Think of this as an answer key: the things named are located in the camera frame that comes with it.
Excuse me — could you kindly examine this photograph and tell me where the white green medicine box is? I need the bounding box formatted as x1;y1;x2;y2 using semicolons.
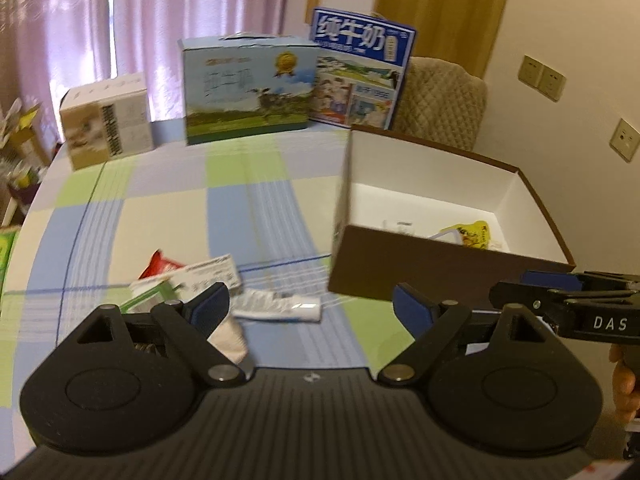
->
119;255;242;313

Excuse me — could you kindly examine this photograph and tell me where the red candy packet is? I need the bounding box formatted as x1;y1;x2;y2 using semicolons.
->
139;249;184;280

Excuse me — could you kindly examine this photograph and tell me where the yellow snack packet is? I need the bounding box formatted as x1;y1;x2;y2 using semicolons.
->
430;220;506;252

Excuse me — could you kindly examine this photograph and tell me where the green cow milk box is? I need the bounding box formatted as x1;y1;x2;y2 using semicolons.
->
179;32;320;145

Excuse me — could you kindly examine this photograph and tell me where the beige wall socket right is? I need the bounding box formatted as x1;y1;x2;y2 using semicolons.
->
537;66;566;102

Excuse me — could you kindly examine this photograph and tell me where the white ointment tube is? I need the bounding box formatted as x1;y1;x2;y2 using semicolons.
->
230;289;322;323

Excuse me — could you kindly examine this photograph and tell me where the single beige wall socket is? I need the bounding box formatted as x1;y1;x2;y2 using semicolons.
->
610;118;640;162

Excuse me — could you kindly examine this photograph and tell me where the brown white cardboard box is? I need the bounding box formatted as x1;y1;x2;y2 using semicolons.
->
329;127;575;308

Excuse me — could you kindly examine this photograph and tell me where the blue milk carton box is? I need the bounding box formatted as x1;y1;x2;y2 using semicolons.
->
310;8;416;129

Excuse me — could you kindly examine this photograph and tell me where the pink curtain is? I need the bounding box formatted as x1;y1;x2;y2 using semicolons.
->
1;0;286;148

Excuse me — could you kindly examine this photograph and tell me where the person's right hand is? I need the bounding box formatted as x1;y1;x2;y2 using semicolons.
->
608;344;640;424

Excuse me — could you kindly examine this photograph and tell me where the quilted beige chair cover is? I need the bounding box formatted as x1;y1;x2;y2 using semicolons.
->
392;56;488;152

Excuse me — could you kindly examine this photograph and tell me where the beige wall socket left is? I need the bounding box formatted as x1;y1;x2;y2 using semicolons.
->
518;55;544;88

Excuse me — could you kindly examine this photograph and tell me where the small white carton box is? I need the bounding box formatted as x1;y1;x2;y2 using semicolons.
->
60;73;154;170

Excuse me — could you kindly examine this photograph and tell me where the yellow brown curtain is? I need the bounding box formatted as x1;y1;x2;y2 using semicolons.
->
374;0;506;78

